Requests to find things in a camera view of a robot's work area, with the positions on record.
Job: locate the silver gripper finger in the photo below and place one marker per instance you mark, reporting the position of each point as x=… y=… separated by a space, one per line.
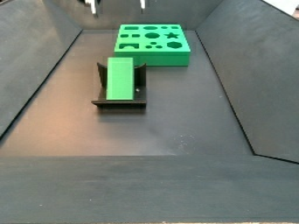
x=143 y=4
x=91 y=3

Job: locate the green arch block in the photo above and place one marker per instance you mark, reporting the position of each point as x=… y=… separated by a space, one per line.
x=120 y=80

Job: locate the green shape sorter board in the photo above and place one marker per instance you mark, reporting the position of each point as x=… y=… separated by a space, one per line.
x=155 y=44

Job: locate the black curved fixture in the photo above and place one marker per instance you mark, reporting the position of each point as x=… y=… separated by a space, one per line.
x=139 y=89

